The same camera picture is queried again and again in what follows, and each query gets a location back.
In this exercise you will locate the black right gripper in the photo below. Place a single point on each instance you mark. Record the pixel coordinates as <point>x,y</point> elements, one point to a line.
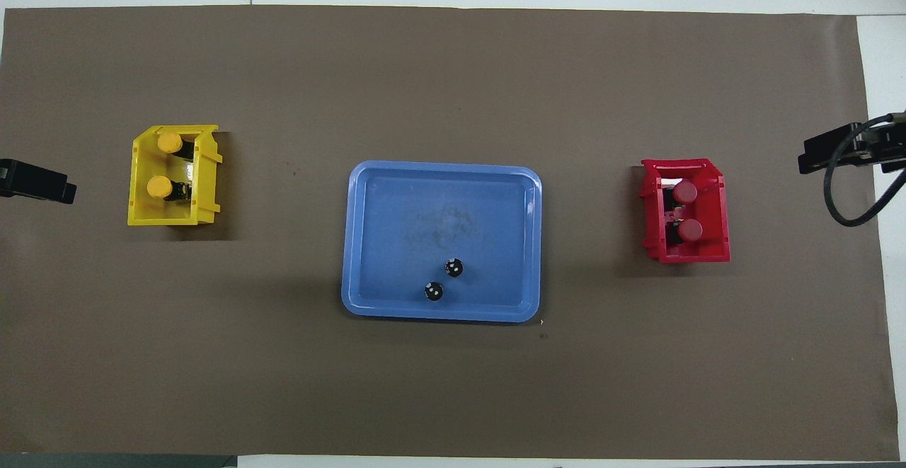
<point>888,146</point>

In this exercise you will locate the yellow push button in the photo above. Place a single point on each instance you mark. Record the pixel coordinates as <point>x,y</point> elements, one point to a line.
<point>168,144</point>
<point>158,187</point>

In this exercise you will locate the red push button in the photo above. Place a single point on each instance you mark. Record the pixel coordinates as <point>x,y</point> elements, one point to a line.
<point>684,190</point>
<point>690,231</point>

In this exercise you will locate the yellow plastic bin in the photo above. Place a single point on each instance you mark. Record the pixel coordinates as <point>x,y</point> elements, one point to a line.
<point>141,213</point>

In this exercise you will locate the red plastic bin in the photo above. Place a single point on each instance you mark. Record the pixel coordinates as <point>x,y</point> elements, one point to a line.
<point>716,220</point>

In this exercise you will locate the blue plastic tray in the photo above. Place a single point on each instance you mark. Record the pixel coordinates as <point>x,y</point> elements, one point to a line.
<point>396,241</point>

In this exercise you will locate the black cylindrical capacitor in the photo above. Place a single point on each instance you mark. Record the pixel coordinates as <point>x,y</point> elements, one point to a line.
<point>434,291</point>
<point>454,267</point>

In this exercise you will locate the brown paper mat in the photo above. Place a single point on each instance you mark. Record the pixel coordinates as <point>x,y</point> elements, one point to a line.
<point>453,383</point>

